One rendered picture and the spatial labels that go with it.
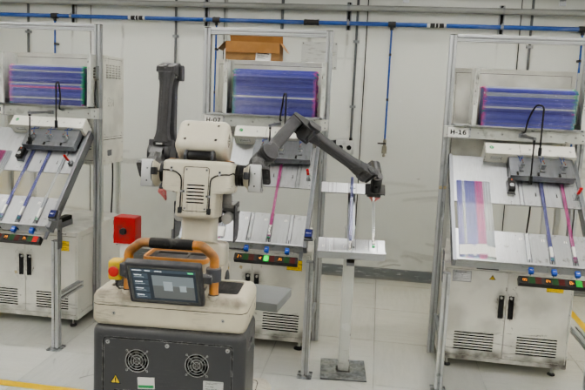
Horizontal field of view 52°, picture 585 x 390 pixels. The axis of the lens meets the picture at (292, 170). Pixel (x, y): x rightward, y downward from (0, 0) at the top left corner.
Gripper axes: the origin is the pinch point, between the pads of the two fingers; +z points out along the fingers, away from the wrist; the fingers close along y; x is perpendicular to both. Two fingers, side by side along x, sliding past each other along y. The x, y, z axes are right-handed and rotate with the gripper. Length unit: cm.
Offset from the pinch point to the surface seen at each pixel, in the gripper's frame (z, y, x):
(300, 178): 15.3, 39.7, -23.8
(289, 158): 9, 47, -33
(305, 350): 61, 30, 58
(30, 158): 26, 207, -36
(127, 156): 148, 202, -147
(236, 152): 17, 80, -42
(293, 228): 18.2, 41.0, 8.8
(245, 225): 20, 68, 8
